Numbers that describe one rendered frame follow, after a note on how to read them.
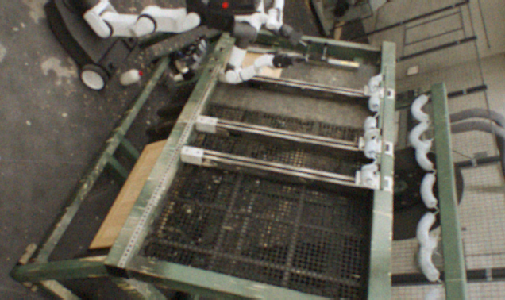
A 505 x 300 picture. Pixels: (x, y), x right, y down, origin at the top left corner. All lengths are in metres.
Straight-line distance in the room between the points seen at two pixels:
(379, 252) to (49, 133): 2.17
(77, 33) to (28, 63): 0.39
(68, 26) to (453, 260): 2.80
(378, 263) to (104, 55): 2.36
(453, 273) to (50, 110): 2.65
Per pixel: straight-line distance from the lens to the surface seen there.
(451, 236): 2.83
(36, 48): 3.37
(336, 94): 3.08
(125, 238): 2.33
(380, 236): 2.31
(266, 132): 2.73
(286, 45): 3.64
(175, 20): 3.10
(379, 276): 2.19
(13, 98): 3.14
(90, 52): 3.41
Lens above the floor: 2.54
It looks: 29 degrees down
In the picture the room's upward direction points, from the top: 77 degrees clockwise
